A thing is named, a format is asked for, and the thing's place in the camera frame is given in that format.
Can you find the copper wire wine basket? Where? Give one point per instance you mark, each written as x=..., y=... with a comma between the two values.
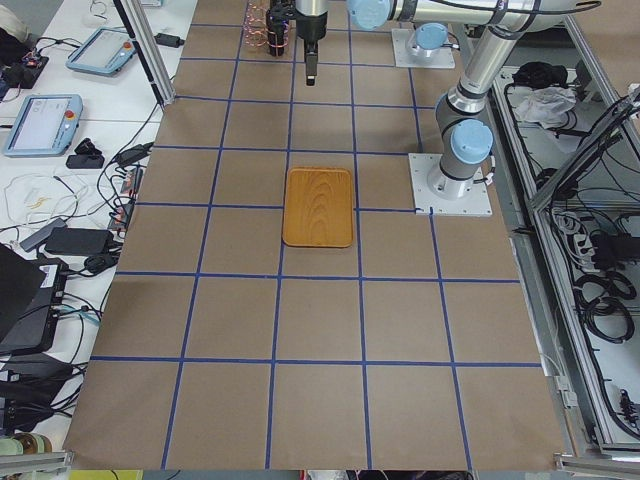
x=256, y=33

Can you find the blue teach pendant near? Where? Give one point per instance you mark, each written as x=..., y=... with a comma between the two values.
x=45, y=126

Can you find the dark wine bottle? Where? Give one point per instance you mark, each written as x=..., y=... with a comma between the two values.
x=277, y=27

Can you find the blue teach pendant far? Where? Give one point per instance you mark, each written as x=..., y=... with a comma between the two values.
x=104, y=53

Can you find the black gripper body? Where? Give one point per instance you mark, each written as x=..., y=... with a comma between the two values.
x=310, y=31

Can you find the wooden tray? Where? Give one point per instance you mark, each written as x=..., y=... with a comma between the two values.
x=318, y=208

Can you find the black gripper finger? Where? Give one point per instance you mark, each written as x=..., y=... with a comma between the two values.
x=311, y=66

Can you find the black power adapter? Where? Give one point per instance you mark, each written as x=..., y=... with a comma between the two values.
x=78, y=241

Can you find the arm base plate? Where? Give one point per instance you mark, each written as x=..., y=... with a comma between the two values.
x=425, y=46
x=436, y=194

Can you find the blue teach pendant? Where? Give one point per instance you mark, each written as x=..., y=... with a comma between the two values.
x=45, y=126
x=104, y=53

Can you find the aluminium frame post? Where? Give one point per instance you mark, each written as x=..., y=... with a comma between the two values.
x=139, y=30

